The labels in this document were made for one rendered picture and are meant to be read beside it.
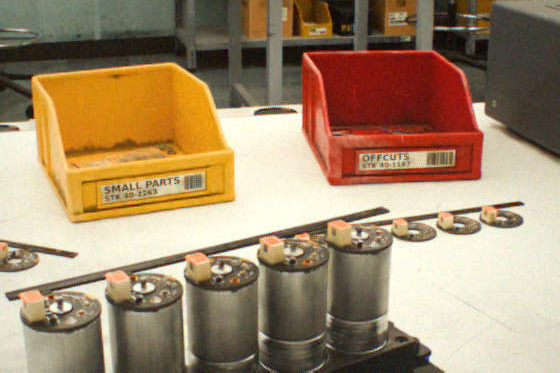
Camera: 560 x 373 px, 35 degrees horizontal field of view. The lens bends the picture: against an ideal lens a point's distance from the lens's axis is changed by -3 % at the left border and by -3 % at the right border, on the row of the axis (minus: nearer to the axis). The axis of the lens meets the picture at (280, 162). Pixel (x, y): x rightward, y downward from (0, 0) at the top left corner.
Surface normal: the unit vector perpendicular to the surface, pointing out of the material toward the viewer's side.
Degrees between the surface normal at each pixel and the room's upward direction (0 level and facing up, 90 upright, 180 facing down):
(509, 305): 0
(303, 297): 90
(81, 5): 90
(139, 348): 90
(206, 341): 90
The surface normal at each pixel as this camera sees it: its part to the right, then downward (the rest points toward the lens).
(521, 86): -0.95, 0.09
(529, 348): 0.00, -0.95
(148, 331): 0.25, 0.30
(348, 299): -0.35, 0.29
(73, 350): 0.49, 0.28
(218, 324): -0.01, 0.32
